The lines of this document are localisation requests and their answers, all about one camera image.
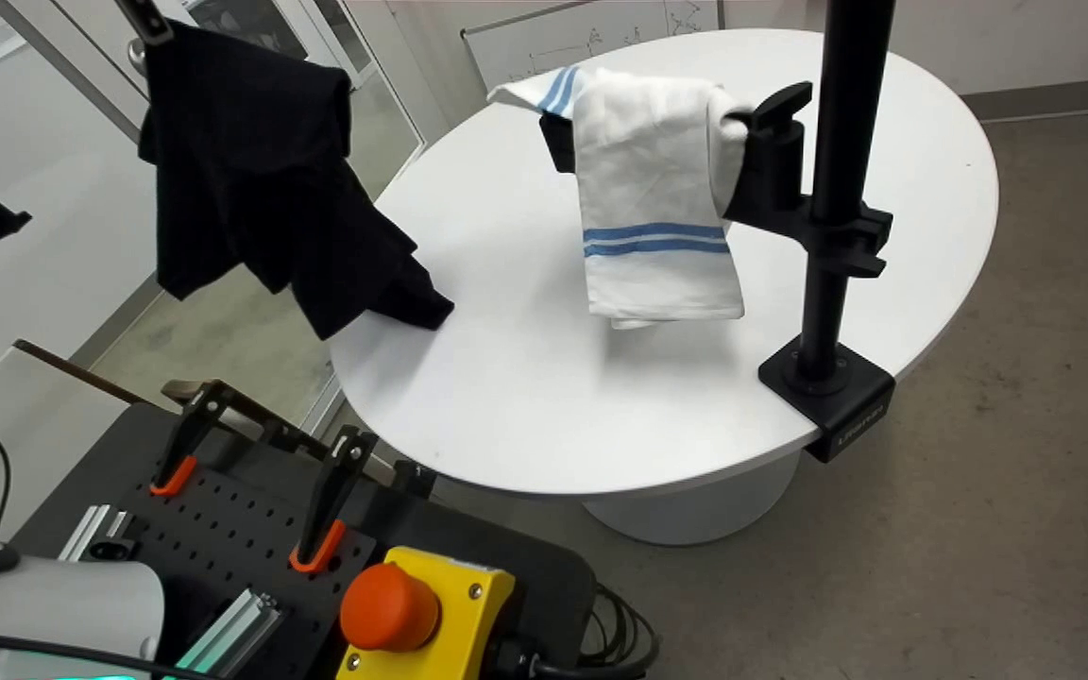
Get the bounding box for right orange-handled clamp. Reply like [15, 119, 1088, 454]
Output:
[285, 426, 379, 581]

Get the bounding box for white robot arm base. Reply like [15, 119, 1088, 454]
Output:
[0, 544, 166, 680]

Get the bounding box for right aluminium extrusion rail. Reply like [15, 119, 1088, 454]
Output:
[178, 590, 284, 680]

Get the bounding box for orange-handled clamp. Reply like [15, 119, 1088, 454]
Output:
[148, 384, 222, 500]
[285, 426, 379, 581]

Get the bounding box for yellow emergency stop box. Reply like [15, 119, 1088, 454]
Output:
[334, 547, 517, 680]

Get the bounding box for black coiled cable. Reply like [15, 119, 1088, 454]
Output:
[492, 587, 666, 680]

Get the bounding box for black clamp-on rack pole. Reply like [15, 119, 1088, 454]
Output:
[537, 0, 897, 465]

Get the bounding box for aluminium extrusion rail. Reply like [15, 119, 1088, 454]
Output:
[56, 504, 130, 562]
[178, 590, 284, 680]

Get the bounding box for black perforated mounting board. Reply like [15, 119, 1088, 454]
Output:
[11, 403, 596, 680]

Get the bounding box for left aluminium extrusion rail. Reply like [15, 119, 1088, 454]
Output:
[56, 504, 130, 562]

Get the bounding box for black piece of clothing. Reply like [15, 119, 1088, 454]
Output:
[141, 24, 454, 340]

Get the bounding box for left orange-handled clamp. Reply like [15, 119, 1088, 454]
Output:
[148, 384, 222, 500]

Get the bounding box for white blue-striped towel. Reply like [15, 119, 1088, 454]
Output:
[492, 66, 755, 329]

